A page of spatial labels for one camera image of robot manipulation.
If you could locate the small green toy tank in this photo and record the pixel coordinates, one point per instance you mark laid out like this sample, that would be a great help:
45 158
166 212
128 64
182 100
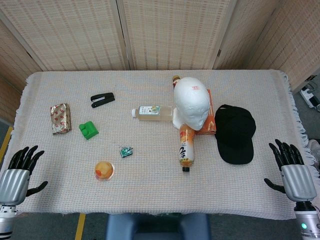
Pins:
125 151

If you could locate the black stapler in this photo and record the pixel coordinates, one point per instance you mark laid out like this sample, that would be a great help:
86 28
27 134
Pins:
103 99

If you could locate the white foam mannequin head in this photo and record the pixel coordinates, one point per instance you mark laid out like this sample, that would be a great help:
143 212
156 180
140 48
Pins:
192 102

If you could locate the orange fruit jelly cup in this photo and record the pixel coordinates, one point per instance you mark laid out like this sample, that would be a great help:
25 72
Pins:
104 170

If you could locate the clear tea bottle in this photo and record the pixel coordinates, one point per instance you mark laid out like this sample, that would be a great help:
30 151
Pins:
152 113

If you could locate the woven bamboo folding screen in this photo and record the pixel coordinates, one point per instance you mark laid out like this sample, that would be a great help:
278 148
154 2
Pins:
75 32

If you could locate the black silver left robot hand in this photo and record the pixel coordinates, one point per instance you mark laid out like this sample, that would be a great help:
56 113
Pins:
13 180

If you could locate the white power strip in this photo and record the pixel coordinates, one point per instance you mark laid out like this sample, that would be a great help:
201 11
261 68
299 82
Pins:
310 96

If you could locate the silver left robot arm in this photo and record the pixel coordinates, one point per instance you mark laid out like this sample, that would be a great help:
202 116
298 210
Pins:
6 221

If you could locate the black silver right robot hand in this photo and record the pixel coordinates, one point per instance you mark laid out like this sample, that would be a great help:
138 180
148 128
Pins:
298 178

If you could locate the orange juice bottle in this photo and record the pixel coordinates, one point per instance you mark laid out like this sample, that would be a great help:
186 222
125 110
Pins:
186 147

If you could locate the green toy building block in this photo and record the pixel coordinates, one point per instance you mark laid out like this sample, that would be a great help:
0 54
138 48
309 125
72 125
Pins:
88 130

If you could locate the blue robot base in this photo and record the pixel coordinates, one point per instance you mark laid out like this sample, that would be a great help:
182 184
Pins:
157 226

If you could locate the beige woven tablecloth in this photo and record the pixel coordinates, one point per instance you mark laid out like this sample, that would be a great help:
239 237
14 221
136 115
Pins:
150 190

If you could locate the orange cardboard box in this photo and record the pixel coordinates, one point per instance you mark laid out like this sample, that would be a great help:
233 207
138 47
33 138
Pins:
209 125

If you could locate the silver snack packet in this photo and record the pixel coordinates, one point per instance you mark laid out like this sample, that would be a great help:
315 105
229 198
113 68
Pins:
60 118

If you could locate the black baseball cap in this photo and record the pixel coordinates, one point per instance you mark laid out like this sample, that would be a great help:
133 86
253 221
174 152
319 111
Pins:
235 136

